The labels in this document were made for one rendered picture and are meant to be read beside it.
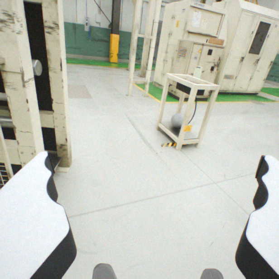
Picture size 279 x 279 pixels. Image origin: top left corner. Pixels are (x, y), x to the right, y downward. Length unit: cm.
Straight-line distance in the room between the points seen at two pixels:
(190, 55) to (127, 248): 377
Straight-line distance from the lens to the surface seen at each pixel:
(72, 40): 976
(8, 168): 108
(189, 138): 235
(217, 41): 477
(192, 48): 432
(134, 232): 137
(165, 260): 131
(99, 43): 994
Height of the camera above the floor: 113
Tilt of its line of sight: 28 degrees down
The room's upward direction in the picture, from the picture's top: 8 degrees clockwise
